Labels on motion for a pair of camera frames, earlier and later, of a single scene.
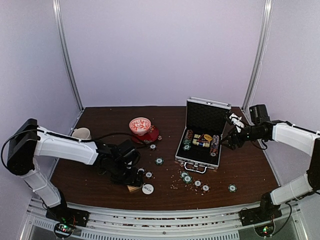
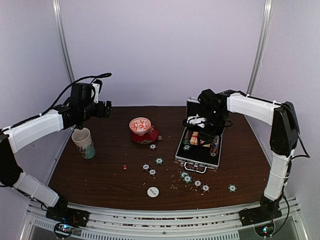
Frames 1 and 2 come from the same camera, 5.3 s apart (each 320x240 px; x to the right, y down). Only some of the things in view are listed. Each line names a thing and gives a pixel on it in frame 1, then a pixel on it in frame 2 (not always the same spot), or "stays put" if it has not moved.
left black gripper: [131, 180] -> [100, 112]
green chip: [232, 188] stays put
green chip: [183, 173] stays put
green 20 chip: [159, 160] stays put
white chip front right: [205, 188] stays put
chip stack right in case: [214, 148] stays put
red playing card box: [131, 188] -> [194, 140]
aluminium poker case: [200, 145] stays put
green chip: [187, 179] stays put
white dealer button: [147, 189] -> [153, 191]
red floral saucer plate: [152, 135] stays put
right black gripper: [233, 134] -> [204, 135]
